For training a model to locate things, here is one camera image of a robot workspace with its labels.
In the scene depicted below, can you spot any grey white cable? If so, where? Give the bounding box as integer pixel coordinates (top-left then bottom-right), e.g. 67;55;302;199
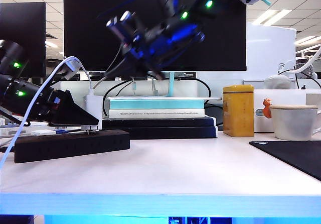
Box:
92;72;131;90

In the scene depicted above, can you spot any dark blue book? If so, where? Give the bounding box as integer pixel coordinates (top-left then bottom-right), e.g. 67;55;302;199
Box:
101;116;217;128
102;126;218;140

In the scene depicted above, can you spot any long white barcode box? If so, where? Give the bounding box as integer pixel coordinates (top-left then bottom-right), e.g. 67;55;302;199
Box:
0;122;83;138

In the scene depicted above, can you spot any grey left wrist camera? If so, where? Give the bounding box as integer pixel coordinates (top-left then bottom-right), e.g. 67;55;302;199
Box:
57;59;83;81

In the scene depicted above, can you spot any thick white tube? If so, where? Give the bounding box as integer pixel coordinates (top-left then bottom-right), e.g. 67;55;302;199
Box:
277;44;321;75

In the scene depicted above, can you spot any orange fox figurine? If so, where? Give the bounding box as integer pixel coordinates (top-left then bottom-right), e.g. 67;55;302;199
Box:
262;98;274;120

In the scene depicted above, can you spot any white ceramic mug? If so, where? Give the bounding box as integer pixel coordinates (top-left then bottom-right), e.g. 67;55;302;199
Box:
269;107;321;141

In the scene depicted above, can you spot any white whiteboard panel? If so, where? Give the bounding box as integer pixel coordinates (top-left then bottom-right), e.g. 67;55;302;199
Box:
197;22;297;94

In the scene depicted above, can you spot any yellow tin box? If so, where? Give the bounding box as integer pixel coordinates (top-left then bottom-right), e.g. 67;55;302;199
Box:
222;85;255;138

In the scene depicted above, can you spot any white rounded object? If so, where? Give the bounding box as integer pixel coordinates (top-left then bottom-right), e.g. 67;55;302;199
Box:
262;75;292;90

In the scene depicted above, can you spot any white book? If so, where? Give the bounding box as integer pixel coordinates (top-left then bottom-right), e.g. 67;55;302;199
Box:
109;109;206;120

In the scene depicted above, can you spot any small black computer monitor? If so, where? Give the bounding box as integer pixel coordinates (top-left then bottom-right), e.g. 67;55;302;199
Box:
0;2;47;79

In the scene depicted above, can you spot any teal book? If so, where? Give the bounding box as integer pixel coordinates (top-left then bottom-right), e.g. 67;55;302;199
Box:
109;99;205;110

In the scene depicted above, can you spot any wooden mug lid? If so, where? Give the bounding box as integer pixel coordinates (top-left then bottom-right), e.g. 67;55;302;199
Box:
269;104;318;110

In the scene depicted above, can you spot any small white desk fan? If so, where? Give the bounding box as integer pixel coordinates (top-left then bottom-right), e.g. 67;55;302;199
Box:
295;59;318;80

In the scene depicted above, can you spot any small white flat box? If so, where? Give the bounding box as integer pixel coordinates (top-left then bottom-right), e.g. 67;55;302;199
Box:
31;130;56;137

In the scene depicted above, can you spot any teal monitor stand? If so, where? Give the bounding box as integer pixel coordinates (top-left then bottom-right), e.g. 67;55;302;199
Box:
107;71;223;101

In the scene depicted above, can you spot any large black computer monitor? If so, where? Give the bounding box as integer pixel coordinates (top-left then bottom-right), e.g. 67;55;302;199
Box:
63;0;248;72

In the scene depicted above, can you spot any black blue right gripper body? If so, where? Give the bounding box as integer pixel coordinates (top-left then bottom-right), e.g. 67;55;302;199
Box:
125;23;205;70

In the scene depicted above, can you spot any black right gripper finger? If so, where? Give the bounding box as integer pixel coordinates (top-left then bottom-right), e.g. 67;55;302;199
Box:
104;55;141;78
140;65;167;81

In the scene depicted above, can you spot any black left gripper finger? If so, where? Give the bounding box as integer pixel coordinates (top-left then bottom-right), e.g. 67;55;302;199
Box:
49;90;99;128

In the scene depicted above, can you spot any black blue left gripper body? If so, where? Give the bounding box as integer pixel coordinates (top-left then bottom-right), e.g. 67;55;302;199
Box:
31;87;67;123

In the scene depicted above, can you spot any white charger cable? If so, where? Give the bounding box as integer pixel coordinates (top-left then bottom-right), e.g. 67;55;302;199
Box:
0;56;95;171

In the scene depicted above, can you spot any white ceiling light panel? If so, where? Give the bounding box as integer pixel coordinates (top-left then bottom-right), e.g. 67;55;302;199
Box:
252;9;292;26
294;36;321;46

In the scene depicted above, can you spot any black power strip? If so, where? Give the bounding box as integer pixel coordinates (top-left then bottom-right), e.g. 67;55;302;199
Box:
14;130;131;164

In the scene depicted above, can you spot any black monitor cable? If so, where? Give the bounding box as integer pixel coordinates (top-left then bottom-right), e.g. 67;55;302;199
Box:
160;72;212;106
101;79;134;118

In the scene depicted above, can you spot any black mouse mat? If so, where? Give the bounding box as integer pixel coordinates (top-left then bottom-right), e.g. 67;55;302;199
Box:
249;140;321;182

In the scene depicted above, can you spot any white usb wall charger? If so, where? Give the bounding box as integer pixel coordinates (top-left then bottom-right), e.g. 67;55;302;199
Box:
84;94;104;136

